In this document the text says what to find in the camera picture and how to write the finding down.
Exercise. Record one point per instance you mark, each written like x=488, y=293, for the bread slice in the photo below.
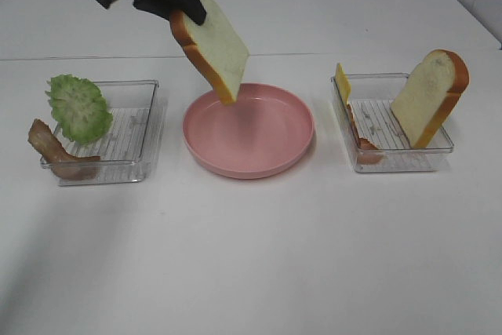
x=430, y=93
x=214, y=48

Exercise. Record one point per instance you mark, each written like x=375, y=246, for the green lettuce leaf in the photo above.
x=79, y=107

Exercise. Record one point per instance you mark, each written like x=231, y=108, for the yellow cheese slice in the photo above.
x=343, y=83

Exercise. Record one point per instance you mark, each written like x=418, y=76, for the bacon strip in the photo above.
x=51, y=146
x=367, y=152

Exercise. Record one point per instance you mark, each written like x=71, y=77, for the left clear plastic tray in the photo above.
x=128, y=152

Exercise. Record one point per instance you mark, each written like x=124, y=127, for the clear plastic tray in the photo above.
x=370, y=100
x=128, y=152

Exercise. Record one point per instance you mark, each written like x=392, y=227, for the pink round plate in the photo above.
x=268, y=130

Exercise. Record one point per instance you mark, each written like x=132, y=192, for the right clear plastic tray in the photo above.
x=370, y=100

